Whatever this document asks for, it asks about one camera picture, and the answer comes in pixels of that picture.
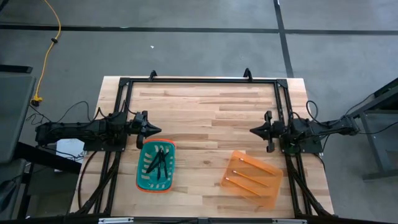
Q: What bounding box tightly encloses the dark metal desk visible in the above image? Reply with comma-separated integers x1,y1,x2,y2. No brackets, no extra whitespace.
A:
349,77,398,181

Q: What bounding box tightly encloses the orange pencil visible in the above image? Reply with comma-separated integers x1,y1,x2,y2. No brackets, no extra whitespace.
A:
224,177,262,197
232,170,269,188
238,157,277,175

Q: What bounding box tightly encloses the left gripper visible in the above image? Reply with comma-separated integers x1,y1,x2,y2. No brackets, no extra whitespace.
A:
129,110,162,149

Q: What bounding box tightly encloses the grey desk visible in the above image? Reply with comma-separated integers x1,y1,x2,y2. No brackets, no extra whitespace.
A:
0,73,37,164

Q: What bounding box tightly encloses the black floor cable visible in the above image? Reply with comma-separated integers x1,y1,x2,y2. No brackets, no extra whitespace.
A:
26,100,93,125

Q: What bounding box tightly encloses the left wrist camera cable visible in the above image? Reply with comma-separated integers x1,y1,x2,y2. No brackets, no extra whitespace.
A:
123,99,138,115

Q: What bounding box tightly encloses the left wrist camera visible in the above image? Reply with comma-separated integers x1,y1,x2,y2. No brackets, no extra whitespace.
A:
132,112,143,129

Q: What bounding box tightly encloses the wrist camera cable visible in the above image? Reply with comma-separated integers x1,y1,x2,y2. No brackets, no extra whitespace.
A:
123,99,138,115
305,100,321,125

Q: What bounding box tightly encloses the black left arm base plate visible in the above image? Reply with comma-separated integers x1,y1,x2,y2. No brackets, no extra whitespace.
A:
83,140,127,152

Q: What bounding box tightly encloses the dark grey chair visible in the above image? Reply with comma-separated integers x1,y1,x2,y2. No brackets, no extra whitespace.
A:
0,158,27,222

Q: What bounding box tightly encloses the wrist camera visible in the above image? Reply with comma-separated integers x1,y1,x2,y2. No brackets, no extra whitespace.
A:
132,112,143,129
273,121,285,136

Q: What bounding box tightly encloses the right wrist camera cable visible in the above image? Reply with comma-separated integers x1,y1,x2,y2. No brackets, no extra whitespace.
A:
305,100,321,125

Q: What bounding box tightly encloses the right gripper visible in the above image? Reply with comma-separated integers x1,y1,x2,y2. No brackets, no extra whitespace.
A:
249,111,275,153

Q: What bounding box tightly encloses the black pen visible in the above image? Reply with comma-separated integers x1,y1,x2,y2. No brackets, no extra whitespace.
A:
145,151,170,174
157,148,164,180
160,152,169,179

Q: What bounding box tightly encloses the translucent orange plastic tray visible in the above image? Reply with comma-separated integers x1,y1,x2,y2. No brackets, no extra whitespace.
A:
220,150,284,209

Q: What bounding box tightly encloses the yellow extension cable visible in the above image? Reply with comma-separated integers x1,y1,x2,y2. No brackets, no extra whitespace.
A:
30,0,62,107

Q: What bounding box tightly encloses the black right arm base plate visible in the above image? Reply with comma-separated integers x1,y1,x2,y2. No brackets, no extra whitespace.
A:
281,141,323,156

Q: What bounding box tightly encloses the green plastic basket orange rim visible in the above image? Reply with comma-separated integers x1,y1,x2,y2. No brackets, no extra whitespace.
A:
136,138,177,194

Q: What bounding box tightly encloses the black aluminium table frame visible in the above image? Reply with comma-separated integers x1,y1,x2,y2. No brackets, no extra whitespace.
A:
70,77,335,218

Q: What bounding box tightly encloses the white paper sheet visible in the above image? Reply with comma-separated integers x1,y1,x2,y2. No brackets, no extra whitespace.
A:
55,138,86,162

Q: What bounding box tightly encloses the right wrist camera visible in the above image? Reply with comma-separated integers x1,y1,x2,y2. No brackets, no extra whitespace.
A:
273,121,285,136

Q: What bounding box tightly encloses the silver metal bracket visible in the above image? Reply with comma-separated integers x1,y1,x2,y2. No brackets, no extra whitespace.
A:
98,217,134,224
272,218,308,224

